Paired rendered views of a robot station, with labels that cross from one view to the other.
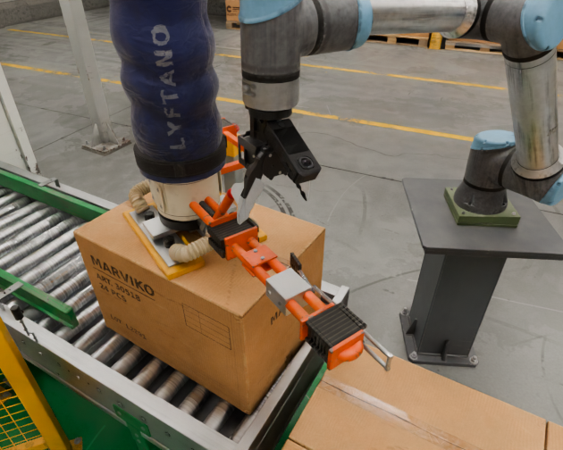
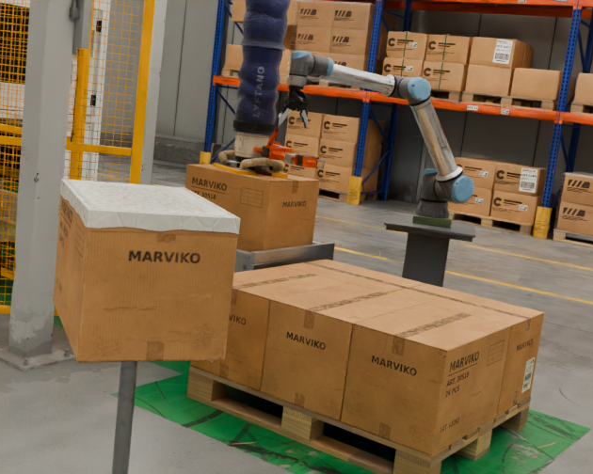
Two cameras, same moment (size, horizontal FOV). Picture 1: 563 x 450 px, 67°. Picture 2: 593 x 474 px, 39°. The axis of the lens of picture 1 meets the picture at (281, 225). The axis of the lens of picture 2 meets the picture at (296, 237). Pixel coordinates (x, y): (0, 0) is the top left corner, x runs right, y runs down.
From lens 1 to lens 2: 3.46 m
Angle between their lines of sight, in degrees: 27
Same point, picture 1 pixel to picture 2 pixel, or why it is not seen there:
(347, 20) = (323, 64)
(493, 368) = not seen: hidden behind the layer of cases
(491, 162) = (429, 181)
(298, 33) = (307, 63)
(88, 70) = (144, 162)
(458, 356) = not seen: hidden behind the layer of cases
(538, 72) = (423, 111)
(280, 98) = (299, 81)
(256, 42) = (294, 63)
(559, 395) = not seen: hidden behind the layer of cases
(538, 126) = (434, 143)
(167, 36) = (263, 71)
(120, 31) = (246, 67)
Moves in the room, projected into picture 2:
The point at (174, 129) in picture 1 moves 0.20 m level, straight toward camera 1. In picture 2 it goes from (256, 108) to (260, 109)
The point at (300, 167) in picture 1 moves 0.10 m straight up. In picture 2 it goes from (302, 100) to (305, 78)
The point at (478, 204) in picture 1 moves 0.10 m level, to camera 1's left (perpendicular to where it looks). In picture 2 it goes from (425, 211) to (408, 208)
